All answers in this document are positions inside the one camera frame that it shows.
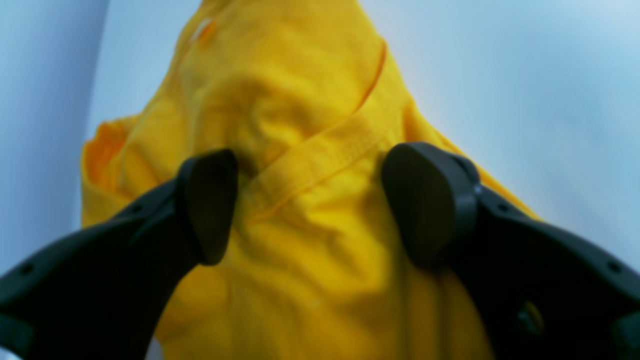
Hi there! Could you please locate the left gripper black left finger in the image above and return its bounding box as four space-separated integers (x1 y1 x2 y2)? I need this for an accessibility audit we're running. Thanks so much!
0 149 238 360

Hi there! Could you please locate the orange T-shirt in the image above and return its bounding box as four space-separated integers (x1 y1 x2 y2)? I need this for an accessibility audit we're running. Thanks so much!
80 0 546 360

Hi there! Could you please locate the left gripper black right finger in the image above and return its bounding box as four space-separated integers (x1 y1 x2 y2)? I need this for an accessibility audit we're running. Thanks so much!
381 142 640 360

